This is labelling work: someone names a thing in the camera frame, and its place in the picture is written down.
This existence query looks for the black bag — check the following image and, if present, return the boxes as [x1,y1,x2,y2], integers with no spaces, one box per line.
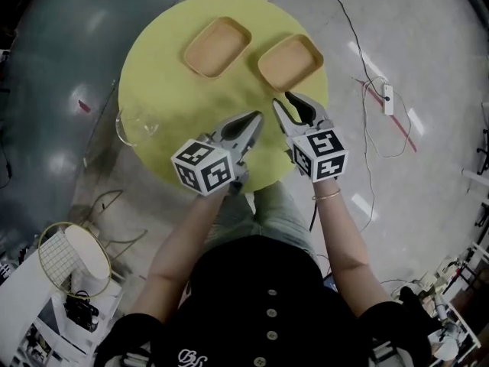
[63,289,101,334]

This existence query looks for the red floor tape strip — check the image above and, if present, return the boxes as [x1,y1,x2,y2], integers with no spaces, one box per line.
[353,77,418,153]

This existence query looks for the white desk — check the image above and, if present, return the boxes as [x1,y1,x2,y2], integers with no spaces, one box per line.
[0,242,125,367]

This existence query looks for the person's right forearm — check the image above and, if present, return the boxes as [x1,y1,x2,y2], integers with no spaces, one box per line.
[311,177,371,278]

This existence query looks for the person's left forearm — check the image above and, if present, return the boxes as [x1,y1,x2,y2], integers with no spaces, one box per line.
[144,189,230,282]

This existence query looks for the black cable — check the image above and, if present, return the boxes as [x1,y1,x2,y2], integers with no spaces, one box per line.
[315,0,374,83]

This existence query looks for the white cable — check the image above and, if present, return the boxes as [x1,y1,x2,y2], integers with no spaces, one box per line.
[358,75,414,233]

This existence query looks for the person's black buttoned shirt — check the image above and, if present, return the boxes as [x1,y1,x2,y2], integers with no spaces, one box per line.
[93,234,432,367]

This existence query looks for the grey harness strap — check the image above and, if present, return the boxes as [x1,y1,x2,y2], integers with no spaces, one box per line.
[121,352,154,367]
[372,340,402,367]

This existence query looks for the gold wire chair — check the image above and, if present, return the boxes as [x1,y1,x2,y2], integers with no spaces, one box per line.
[37,189,148,298]

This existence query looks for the person's grey jeans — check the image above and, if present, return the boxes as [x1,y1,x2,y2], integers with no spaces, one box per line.
[208,181,320,263]

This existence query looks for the clear glass bowl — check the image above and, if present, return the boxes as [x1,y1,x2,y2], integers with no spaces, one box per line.
[114,107,161,148]

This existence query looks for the round table with yellow-green cloth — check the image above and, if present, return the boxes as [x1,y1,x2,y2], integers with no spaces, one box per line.
[117,0,329,190]

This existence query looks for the tan tray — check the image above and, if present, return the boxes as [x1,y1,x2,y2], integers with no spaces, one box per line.
[257,33,325,93]
[183,16,253,80]

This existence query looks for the white power strip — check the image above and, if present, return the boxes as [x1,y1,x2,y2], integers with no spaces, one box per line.
[383,83,395,116]

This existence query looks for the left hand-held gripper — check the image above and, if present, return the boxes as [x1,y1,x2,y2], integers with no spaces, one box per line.
[170,111,266,197]

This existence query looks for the gold bracelet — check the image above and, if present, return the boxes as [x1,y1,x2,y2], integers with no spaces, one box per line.
[311,187,342,202]

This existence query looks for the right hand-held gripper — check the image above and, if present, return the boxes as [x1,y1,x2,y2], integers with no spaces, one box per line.
[271,91,350,184]

